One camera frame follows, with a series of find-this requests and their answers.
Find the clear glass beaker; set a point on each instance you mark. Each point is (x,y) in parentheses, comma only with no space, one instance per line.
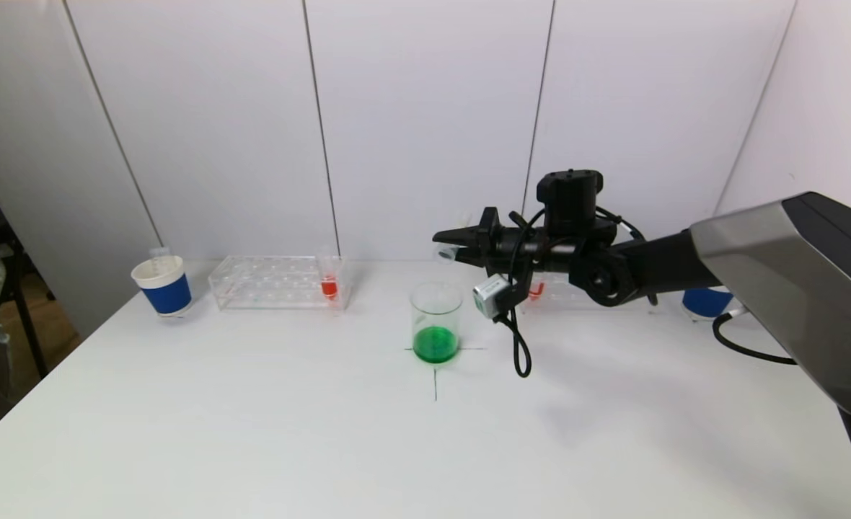
(435,344)

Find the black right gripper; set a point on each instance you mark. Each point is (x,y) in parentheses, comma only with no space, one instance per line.
(488,232)

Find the black chair legs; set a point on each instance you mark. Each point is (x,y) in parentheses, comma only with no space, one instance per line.
(30,328)

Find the clear acrylic test tube rack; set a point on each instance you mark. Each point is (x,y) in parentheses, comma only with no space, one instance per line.
(274,285)
(559,297)

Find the red pigment test tube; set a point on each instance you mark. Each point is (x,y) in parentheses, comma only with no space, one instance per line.
(329,288)

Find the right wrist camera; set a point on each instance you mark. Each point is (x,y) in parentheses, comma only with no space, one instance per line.
(490,295)

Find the blue sleeved white paper cup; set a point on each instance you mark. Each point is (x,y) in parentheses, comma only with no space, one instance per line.
(168,295)
(703,301)

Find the yellow pigment test tube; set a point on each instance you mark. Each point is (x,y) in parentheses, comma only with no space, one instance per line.
(446,252)

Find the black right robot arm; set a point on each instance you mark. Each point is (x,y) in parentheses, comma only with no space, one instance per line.
(793,288)

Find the blue stained plastic test tube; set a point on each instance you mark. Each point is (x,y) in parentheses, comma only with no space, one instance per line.
(160,259)

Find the red pigment tube white label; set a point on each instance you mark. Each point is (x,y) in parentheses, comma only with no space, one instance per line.
(536,290)

